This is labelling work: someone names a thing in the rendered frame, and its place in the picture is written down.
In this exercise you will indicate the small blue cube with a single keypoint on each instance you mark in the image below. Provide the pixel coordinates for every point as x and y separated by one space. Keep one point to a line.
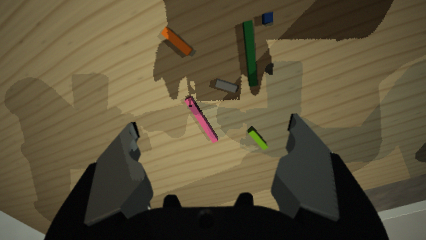
267 17

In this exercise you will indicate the grey rectangular block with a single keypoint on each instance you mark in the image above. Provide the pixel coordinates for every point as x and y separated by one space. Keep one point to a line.
226 85

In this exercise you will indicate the orange rectangular block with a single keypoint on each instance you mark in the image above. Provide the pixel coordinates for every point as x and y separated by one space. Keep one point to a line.
176 40

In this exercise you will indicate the pink rod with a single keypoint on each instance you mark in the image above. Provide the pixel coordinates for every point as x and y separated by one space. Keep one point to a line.
201 119

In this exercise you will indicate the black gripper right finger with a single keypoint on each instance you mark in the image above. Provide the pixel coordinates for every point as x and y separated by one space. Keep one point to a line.
314 186

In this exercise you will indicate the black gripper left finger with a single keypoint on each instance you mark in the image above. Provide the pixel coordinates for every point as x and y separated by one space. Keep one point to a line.
111 190

